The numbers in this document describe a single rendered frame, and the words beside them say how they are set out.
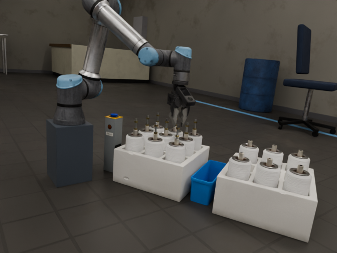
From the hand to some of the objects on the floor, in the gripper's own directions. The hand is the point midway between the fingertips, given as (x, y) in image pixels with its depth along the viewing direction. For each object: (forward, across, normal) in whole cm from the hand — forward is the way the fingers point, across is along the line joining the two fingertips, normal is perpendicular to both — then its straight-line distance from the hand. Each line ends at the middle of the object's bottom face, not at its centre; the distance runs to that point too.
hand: (178, 124), depth 131 cm
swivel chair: (+35, -216, -91) cm, 237 cm away
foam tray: (+35, -35, +27) cm, 56 cm away
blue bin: (+35, -18, +5) cm, 40 cm away
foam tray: (+35, -3, -17) cm, 39 cm away
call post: (+35, +21, -36) cm, 54 cm away
